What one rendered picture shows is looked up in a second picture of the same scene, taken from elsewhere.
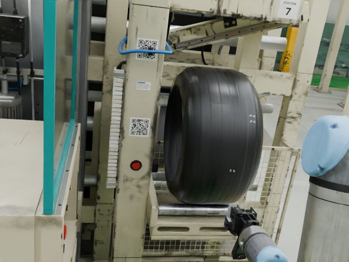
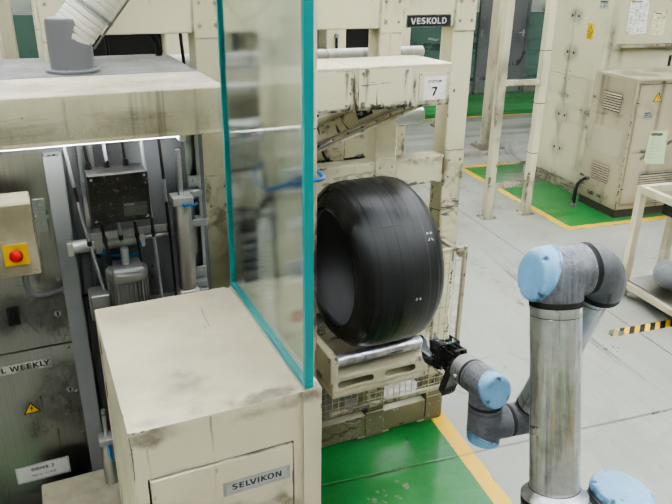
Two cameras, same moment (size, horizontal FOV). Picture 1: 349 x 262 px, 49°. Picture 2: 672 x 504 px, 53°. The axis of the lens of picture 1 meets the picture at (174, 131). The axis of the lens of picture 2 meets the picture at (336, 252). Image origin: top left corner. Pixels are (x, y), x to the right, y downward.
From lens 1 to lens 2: 0.78 m
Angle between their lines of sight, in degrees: 12
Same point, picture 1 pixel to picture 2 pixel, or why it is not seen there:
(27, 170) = (247, 352)
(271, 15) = (416, 99)
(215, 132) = (395, 260)
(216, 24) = (348, 116)
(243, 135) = (424, 257)
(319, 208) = (543, 327)
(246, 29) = (384, 116)
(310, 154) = (528, 283)
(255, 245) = (473, 373)
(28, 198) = (277, 378)
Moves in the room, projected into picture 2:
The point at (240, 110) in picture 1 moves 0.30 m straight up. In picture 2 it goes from (415, 229) to (421, 131)
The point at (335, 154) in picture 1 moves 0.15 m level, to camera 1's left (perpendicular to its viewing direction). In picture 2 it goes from (551, 282) to (484, 288)
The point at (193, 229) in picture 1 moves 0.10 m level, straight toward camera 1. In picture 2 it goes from (378, 375) to (384, 392)
